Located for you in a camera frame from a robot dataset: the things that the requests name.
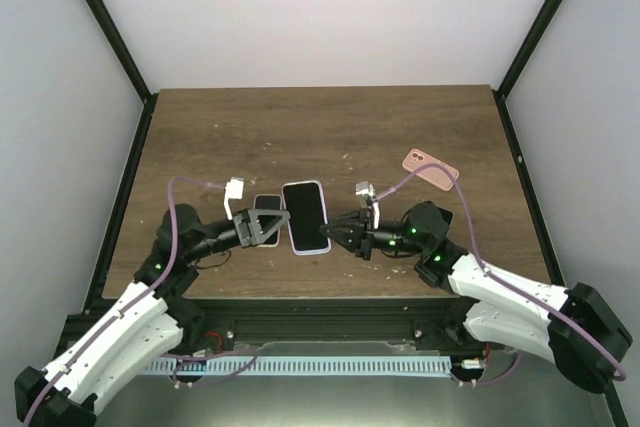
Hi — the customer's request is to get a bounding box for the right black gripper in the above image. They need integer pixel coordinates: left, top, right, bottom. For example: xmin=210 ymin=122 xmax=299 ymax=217
xmin=320 ymin=211 xmax=426 ymax=262

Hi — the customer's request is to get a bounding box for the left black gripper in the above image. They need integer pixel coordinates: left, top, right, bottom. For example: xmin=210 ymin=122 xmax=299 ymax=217
xmin=187 ymin=209 xmax=292 ymax=263

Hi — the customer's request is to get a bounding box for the teal-edged black phone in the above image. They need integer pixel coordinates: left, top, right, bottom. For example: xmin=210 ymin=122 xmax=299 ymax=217
xmin=254 ymin=196 xmax=281 ymax=246

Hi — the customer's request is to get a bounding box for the beige phone case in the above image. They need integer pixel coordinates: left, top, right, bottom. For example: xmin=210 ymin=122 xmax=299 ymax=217
xmin=252 ymin=194 xmax=282 ymax=249

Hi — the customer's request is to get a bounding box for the lavender phone case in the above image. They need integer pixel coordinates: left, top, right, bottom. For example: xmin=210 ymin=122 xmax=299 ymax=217
xmin=280 ymin=179 xmax=332 ymax=256

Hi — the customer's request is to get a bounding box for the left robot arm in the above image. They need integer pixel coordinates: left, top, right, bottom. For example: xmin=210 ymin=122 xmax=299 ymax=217
xmin=14 ymin=204 xmax=290 ymax=426

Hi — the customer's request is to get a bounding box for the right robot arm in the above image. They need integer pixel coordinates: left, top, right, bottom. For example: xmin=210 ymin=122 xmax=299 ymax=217
xmin=320 ymin=202 xmax=633 ymax=394

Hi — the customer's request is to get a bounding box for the pink phone case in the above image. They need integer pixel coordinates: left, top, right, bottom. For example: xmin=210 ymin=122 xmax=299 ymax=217
xmin=401 ymin=149 xmax=459 ymax=191

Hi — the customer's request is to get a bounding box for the metal sheet plate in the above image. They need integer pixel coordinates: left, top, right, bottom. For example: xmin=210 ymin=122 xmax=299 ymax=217
xmin=97 ymin=351 xmax=613 ymax=426

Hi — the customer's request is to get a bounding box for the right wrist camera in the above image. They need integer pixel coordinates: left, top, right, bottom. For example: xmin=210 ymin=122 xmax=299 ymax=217
xmin=355 ymin=181 xmax=380 ymax=230

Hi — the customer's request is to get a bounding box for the light blue slotted cable duct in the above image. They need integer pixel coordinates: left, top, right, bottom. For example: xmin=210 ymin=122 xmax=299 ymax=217
xmin=141 ymin=355 xmax=452 ymax=377

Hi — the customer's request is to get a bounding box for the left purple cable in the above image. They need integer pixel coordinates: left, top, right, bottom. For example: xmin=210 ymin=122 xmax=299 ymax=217
xmin=19 ymin=176 xmax=264 ymax=426

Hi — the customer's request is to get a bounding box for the purple cable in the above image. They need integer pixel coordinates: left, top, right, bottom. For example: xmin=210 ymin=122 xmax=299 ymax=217
xmin=374 ymin=164 xmax=629 ymax=388
xmin=19 ymin=176 xmax=264 ymax=426

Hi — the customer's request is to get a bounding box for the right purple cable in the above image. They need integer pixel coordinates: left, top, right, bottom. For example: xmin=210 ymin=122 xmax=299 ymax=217
xmin=374 ymin=164 xmax=629 ymax=388

